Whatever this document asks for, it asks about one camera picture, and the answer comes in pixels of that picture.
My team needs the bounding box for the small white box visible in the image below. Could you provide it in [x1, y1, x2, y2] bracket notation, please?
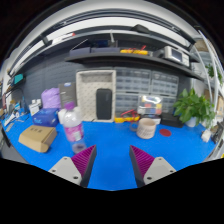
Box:
[57, 106, 83, 125]

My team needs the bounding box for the black rectangular speaker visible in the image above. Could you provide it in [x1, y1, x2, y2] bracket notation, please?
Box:
[95, 88, 113, 121]

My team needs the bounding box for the dark grey upright box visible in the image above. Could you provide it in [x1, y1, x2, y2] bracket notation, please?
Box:
[58, 81, 78, 109]

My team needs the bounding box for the clear bottle with purple label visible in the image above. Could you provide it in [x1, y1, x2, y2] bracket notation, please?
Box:
[62, 101, 87, 155]

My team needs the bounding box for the blue carton box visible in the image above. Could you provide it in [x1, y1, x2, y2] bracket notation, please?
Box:
[32, 108, 61, 128]

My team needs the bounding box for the brown cardboard box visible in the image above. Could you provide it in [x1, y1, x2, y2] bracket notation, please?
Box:
[18, 124, 58, 154]

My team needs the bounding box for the green potted plant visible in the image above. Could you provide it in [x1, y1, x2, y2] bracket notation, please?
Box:
[171, 88, 217, 129]

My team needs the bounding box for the white perforated tray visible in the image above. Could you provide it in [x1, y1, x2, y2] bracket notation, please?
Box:
[75, 69, 117, 123]

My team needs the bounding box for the small green background plant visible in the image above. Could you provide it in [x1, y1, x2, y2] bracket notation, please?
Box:
[205, 63, 224, 86]

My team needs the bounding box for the clear organizer with coloured parts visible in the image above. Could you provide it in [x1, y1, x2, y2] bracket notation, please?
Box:
[138, 94, 164, 117]

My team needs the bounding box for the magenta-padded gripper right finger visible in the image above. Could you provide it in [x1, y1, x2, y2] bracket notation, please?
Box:
[128, 144, 177, 188]

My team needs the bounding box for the flat round red coaster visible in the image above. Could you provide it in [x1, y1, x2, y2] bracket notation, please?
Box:
[159, 128, 172, 138]

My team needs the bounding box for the grey small-parts drawer cabinet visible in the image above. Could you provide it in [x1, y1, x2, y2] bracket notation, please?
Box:
[160, 95, 179, 116]
[150, 70, 180, 98]
[115, 67, 153, 95]
[114, 92, 142, 118]

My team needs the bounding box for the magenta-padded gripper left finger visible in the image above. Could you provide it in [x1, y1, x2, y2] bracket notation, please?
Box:
[48, 144, 98, 188]

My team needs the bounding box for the black shelf unit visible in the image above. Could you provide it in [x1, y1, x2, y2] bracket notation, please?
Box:
[6, 19, 208, 81]

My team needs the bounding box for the black flat case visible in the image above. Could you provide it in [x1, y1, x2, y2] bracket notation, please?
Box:
[160, 112, 185, 129]

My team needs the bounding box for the yellow multimeter with red leads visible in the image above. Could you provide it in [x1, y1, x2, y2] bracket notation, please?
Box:
[114, 109, 142, 124]

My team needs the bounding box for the beige patterned mug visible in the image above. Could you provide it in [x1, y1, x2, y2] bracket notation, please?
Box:
[129, 117, 157, 140]

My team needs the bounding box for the purple plastic bag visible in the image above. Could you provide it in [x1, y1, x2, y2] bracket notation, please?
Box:
[40, 87, 62, 110]

